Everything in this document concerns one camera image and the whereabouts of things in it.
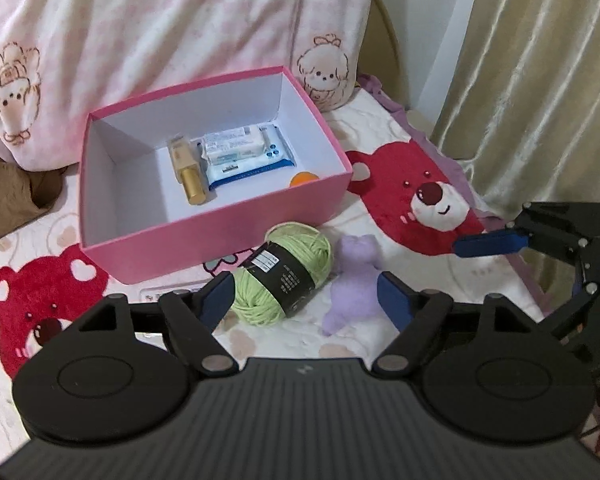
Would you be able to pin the pink cardboard box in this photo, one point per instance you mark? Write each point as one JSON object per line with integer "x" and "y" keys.
{"x": 220, "y": 240}

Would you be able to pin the small blue white box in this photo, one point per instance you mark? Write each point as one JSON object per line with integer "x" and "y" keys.
{"x": 230, "y": 145}

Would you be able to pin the pink cartoon pillow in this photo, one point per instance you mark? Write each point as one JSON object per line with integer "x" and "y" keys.
{"x": 155, "y": 35}

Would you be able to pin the clear cotton swab box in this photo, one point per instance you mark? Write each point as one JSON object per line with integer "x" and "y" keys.
{"x": 152, "y": 294}

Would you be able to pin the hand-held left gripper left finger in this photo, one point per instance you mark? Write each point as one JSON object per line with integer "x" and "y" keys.
{"x": 217, "y": 297}

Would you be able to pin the gold foundation bottle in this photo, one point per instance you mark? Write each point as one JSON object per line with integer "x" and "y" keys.
{"x": 190, "y": 175}

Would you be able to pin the beige curtain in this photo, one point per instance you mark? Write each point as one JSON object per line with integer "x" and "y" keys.
{"x": 540, "y": 85}

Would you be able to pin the blue wet wipes packet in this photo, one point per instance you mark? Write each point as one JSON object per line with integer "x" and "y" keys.
{"x": 252, "y": 167}

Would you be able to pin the brown pillow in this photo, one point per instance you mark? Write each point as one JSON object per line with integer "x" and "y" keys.
{"x": 10, "y": 195}

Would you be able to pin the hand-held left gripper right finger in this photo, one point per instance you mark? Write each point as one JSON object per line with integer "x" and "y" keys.
{"x": 395, "y": 300}

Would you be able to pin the green yarn ball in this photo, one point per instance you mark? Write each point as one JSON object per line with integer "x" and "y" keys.
{"x": 265, "y": 290}

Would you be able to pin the purple plush toy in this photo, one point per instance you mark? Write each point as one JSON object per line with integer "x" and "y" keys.
{"x": 352, "y": 285}

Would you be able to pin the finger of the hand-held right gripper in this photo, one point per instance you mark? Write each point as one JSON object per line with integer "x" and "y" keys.
{"x": 577, "y": 305}
{"x": 490, "y": 245}

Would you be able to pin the orange makeup sponge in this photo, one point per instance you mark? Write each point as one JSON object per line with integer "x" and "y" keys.
{"x": 303, "y": 180}

